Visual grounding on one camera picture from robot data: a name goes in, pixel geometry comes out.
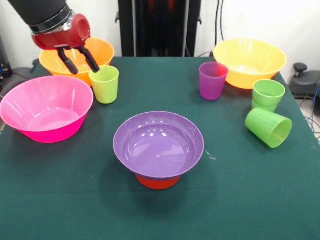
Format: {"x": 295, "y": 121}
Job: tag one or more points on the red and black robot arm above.
{"x": 40, "y": 11}

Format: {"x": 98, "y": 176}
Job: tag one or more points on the green plastic cup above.
{"x": 267, "y": 97}
{"x": 267, "y": 127}
{"x": 104, "y": 87}

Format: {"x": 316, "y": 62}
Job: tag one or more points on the purple plastic bowl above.
{"x": 160, "y": 147}

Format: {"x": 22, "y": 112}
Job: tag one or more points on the black equipment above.
{"x": 5, "y": 57}

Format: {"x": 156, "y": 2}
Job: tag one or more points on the grey round stand base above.
{"x": 21, "y": 73}

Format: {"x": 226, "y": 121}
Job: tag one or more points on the dark green table cloth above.
{"x": 75, "y": 200}

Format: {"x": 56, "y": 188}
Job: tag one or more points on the small red plastic bowl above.
{"x": 157, "y": 183}

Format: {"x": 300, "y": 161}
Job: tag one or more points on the black knobbed stand base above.
{"x": 307, "y": 82}

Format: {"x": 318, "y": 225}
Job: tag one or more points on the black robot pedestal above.
{"x": 160, "y": 25}

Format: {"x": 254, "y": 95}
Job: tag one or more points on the large orange plastic bowl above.
{"x": 250, "y": 55}
{"x": 102, "y": 52}

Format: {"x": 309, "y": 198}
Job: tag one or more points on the large pink plastic bowl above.
{"x": 45, "y": 120}

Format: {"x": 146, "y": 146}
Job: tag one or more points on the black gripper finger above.
{"x": 88, "y": 58}
{"x": 68, "y": 62}

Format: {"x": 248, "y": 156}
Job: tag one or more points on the purple plastic cup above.
{"x": 210, "y": 85}

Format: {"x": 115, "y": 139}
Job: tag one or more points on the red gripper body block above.
{"x": 62, "y": 38}

